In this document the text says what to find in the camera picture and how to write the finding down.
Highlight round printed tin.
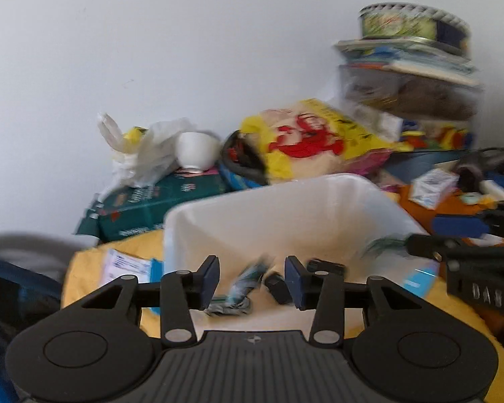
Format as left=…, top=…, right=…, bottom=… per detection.
left=358, top=2, right=471, bottom=53

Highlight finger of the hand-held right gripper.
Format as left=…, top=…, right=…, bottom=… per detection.
left=433, top=201, right=504, bottom=240
left=404, top=233, right=490, bottom=262

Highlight white plastic bin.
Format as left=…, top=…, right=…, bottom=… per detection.
left=151, top=173, right=442, bottom=332

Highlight colourful toy box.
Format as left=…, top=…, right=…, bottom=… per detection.
left=399, top=118, right=475, bottom=152

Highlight white paper packet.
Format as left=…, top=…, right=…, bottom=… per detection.
left=101, top=249, right=153, bottom=285

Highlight black cables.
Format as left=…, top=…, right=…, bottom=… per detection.
left=458, top=145, right=504, bottom=177

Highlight small white carton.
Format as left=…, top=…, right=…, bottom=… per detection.
left=407, top=168, right=459, bottom=211

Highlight black blue round bag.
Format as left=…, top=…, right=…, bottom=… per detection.
left=218, top=130, right=270, bottom=194

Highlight green toy car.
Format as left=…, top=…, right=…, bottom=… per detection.
left=360, top=236, right=406, bottom=258

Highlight yellow red printed bag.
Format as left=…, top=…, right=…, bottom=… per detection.
left=239, top=98, right=404, bottom=183

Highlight stack of books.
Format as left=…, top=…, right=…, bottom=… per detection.
left=334, top=38, right=481, bottom=89

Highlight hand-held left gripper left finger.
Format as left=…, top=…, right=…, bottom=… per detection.
left=82, top=255, right=221, bottom=348

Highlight white cup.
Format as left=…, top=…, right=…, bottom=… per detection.
left=175, top=131, right=221, bottom=174

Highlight dark blue bag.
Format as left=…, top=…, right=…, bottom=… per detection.
left=0, top=252, right=66, bottom=403

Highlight light blue box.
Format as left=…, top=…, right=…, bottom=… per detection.
left=403, top=260, right=440, bottom=291

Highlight white plastic bag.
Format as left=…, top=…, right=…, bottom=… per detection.
left=96, top=113, right=198, bottom=187

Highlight black toy car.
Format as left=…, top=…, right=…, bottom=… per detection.
left=306, top=258, right=346, bottom=278
left=264, top=273, right=291, bottom=305

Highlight yellow blanket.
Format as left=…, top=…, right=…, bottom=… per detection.
left=61, top=231, right=504, bottom=403

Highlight grey teal toy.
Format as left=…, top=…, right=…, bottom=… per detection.
left=205, top=255, right=275, bottom=317

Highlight dark green box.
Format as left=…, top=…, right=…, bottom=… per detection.
left=73, top=168, right=232, bottom=242

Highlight orange box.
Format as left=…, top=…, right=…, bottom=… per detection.
left=398, top=184, right=504, bottom=246

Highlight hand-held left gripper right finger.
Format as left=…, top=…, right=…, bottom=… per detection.
left=285, top=255, right=421, bottom=347

